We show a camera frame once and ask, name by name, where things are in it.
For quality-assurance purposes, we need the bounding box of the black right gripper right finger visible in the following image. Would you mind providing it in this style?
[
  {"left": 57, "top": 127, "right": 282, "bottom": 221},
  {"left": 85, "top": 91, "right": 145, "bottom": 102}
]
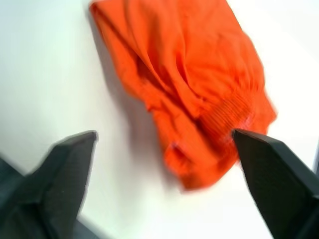
[{"left": 231, "top": 128, "right": 319, "bottom": 239}]

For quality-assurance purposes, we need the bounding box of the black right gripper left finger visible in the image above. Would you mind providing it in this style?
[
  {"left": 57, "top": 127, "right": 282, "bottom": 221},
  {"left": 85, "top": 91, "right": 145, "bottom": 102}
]
[{"left": 0, "top": 130, "right": 98, "bottom": 239}]

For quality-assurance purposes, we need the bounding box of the orange knit garment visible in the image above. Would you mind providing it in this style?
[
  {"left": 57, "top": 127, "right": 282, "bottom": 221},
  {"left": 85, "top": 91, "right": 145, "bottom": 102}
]
[{"left": 89, "top": 0, "right": 278, "bottom": 191}]

